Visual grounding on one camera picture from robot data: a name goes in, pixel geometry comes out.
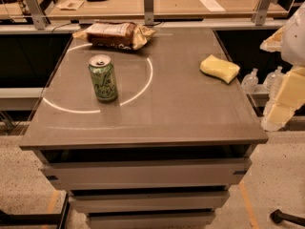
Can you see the green soda can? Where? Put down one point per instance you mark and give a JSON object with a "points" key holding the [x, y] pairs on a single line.
{"points": [[103, 78]]}

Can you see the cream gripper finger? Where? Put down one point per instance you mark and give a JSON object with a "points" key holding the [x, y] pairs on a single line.
{"points": [[273, 43], [287, 95]]}

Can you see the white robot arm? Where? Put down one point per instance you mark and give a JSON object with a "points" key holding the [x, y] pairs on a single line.
{"points": [[293, 39]]}

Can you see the brown chip bag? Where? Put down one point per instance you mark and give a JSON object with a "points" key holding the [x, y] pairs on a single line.
{"points": [[124, 36]]}

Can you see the clear plastic bottle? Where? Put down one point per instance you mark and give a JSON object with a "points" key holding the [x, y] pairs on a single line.
{"points": [[272, 80], [250, 81]]}

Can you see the grey metal bracket centre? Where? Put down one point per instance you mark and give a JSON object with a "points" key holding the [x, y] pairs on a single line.
{"points": [[148, 12]]}

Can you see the black chair base leg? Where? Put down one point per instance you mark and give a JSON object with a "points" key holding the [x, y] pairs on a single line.
{"points": [[277, 216]]}

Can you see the yellow sponge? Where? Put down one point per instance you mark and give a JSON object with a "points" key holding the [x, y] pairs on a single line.
{"points": [[222, 69]]}

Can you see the grey metal bracket right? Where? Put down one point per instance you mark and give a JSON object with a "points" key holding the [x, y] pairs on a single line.
{"points": [[260, 12]]}

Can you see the grey drawer cabinet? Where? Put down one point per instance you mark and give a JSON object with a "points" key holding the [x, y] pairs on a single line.
{"points": [[164, 153]]}

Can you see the grey metal bracket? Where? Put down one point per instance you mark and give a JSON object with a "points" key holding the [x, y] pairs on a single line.
{"points": [[148, 12], [37, 15], [260, 12]]}

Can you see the small paper note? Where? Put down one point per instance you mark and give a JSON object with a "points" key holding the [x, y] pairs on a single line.
{"points": [[70, 5]]}

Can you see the grey metal bracket left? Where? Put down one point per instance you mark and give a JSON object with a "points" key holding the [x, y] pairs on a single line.
{"points": [[37, 15]]}

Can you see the black floor frame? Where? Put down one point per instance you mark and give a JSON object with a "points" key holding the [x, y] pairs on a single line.
{"points": [[59, 220]]}

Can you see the wooden desk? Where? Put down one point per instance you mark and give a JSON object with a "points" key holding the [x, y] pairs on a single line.
{"points": [[162, 9]]}

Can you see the white paper sheet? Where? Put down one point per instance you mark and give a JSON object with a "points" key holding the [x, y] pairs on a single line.
{"points": [[212, 5]]}

